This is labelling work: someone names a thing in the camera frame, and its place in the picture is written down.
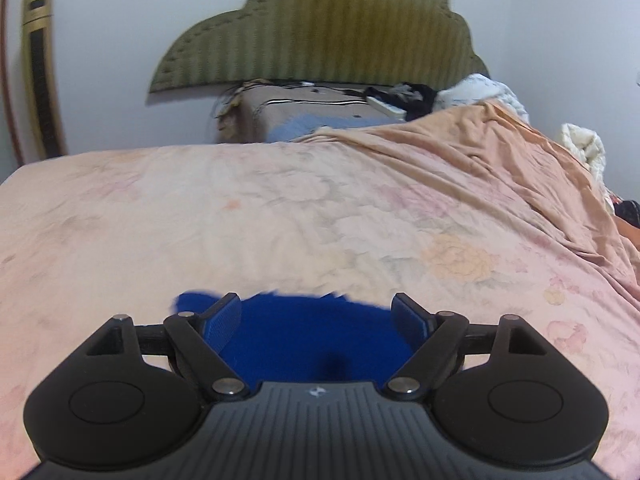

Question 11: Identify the blue knitted sweater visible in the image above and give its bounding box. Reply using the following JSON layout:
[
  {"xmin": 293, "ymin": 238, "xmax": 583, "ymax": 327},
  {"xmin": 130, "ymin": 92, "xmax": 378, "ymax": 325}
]
[{"xmin": 172, "ymin": 288, "xmax": 417, "ymax": 386}]

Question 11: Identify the dark clothes pile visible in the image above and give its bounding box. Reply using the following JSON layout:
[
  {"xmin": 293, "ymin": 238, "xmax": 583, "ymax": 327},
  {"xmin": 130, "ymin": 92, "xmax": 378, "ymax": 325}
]
[{"xmin": 364, "ymin": 82, "xmax": 441, "ymax": 122}]

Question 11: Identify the white quilt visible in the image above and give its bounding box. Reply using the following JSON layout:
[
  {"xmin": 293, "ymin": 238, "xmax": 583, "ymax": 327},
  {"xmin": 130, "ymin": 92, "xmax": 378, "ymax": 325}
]
[{"xmin": 434, "ymin": 73, "xmax": 531, "ymax": 125}]

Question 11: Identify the orange duvet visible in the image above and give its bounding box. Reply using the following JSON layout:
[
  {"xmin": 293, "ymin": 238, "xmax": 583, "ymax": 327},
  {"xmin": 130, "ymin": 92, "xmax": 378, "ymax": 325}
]
[{"xmin": 302, "ymin": 99, "xmax": 640, "ymax": 313}]

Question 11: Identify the cream fluffy blanket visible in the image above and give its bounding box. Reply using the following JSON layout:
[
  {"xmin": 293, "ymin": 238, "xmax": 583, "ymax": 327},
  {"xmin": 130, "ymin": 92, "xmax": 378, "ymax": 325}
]
[{"xmin": 559, "ymin": 122, "xmax": 609, "ymax": 198}]

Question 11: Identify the white remote control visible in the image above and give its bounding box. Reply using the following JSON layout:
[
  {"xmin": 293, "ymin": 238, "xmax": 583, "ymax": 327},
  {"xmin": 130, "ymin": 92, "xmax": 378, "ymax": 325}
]
[{"xmin": 367, "ymin": 96, "xmax": 407, "ymax": 117}]

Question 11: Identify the pink floral bed sheet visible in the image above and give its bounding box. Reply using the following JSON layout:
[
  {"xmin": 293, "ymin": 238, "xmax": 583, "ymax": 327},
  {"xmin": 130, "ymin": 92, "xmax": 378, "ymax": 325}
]
[{"xmin": 0, "ymin": 141, "xmax": 640, "ymax": 466}]

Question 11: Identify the red-brown wall pipe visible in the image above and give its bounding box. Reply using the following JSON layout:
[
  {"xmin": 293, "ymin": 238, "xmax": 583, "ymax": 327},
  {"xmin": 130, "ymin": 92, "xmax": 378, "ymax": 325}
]
[{"xmin": 0, "ymin": 0, "xmax": 24, "ymax": 167}]

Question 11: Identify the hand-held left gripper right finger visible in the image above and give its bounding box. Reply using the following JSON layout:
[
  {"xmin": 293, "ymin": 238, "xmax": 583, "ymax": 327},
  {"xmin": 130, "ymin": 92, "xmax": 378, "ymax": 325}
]
[{"xmin": 385, "ymin": 291, "xmax": 548, "ymax": 402}]

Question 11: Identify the green quilted headboard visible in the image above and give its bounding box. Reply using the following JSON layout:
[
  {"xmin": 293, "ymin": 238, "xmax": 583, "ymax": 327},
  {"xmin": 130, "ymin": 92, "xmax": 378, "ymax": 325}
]
[{"xmin": 146, "ymin": 0, "xmax": 494, "ymax": 94}]

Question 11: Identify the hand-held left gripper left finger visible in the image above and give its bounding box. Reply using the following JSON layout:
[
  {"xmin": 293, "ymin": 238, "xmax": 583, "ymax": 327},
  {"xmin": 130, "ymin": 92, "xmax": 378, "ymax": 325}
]
[{"xmin": 85, "ymin": 292, "xmax": 251, "ymax": 401}]

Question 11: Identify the brown striped pillow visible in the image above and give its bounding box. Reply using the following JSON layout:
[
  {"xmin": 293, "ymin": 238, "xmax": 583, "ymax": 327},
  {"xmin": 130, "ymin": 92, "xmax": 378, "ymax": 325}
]
[{"xmin": 214, "ymin": 79, "xmax": 408, "ymax": 144}]

